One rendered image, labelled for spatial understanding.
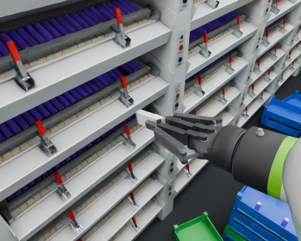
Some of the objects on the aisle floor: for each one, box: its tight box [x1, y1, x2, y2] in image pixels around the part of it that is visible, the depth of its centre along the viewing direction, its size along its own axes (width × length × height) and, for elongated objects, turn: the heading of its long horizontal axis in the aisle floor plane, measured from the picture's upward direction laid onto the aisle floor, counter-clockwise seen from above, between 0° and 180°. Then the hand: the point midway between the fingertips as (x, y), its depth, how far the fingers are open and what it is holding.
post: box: [228, 0, 272, 127], centre depth 141 cm, size 20×9×170 cm, turn 48°
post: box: [148, 0, 193, 221], centre depth 101 cm, size 20×9×170 cm, turn 48°
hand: (150, 120), depth 55 cm, fingers closed
